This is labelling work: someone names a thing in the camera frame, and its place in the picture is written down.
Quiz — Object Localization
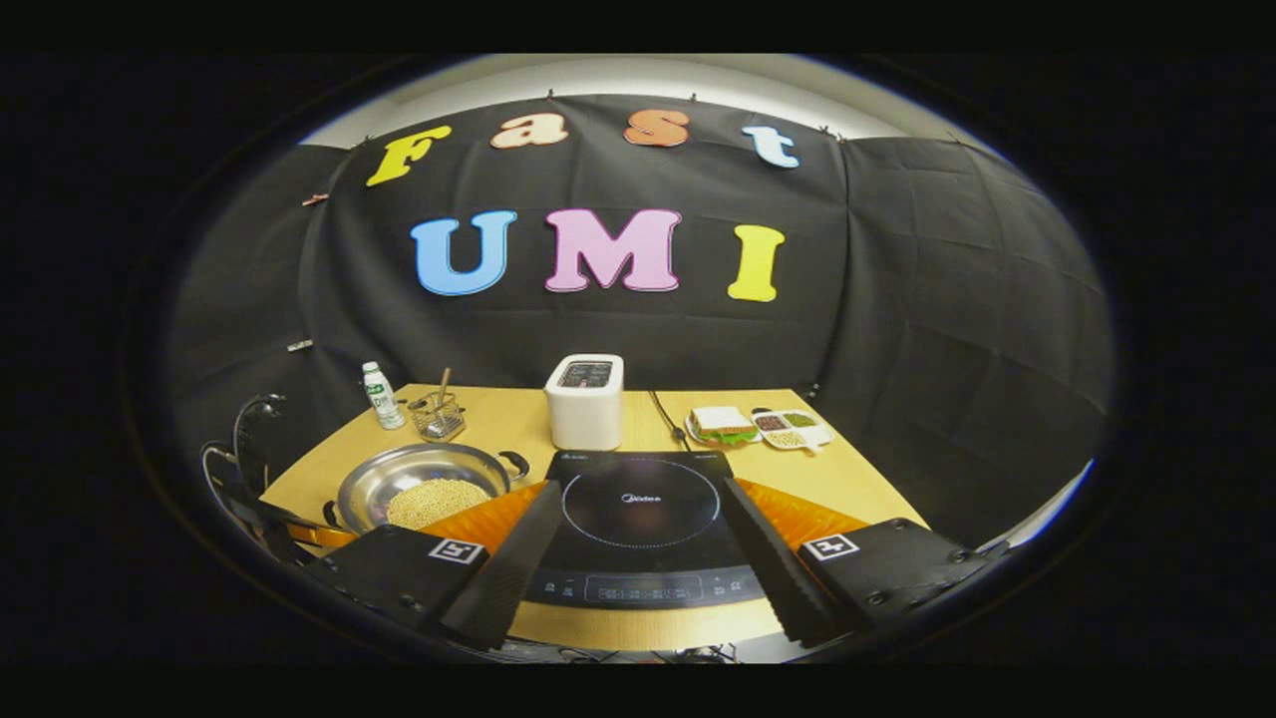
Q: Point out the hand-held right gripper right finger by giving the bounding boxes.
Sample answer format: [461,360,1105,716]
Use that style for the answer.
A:
[720,477,998,649]

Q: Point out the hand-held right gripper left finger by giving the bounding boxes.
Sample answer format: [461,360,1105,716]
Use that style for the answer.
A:
[299,481,564,651]

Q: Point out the steel pot with black handles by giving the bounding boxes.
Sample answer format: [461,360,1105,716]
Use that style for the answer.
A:
[321,443,531,539]

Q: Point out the pile of yellow soybeans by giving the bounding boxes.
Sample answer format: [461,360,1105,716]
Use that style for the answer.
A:
[387,479,491,530]

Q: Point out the black induction cooktop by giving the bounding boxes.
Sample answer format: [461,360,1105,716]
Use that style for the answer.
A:
[523,449,769,611]

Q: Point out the white divided snack plate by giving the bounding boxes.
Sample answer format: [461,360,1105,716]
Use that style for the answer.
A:
[753,407,835,453]

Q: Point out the white drink bottle green label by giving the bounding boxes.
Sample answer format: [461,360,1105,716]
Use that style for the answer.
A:
[361,361,407,431]

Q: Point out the sandwich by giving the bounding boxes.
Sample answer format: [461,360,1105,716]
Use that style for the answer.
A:
[685,406,764,448]

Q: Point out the white toaster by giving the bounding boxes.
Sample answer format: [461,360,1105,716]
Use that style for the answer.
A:
[544,354,625,452]

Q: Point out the wire utensil basket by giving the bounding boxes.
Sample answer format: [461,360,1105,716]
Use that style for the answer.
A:
[409,392,467,443]

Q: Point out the black power cable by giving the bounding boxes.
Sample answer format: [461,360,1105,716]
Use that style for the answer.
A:
[648,391,689,445]

